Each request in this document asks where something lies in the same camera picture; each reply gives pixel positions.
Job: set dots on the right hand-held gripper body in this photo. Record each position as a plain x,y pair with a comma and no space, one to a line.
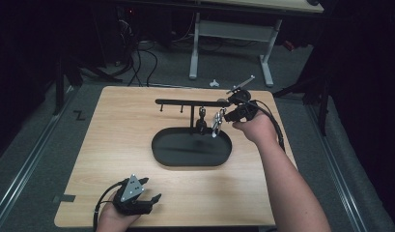
246,111

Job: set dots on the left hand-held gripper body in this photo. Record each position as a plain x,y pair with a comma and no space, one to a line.
130,206

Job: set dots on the black car key fob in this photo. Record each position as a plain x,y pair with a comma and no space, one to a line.
201,124

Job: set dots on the black key rack with tray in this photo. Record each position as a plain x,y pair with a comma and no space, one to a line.
185,148

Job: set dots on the person's left hand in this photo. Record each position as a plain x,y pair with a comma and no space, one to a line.
113,220

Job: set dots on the person's right hand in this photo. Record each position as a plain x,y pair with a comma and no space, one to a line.
261,129

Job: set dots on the small white floor object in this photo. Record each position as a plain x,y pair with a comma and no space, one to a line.
214,83

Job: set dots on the grey tape strip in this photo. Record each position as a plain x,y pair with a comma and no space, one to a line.
65,198

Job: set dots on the white-framed desk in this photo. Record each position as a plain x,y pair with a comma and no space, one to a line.
233,30

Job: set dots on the black metal stand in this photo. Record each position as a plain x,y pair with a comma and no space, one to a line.
323,106
59,90

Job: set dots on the small red object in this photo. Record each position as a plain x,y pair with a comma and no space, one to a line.
288,45

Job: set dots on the metal floor rail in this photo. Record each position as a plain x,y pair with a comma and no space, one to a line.
24,167
340,174

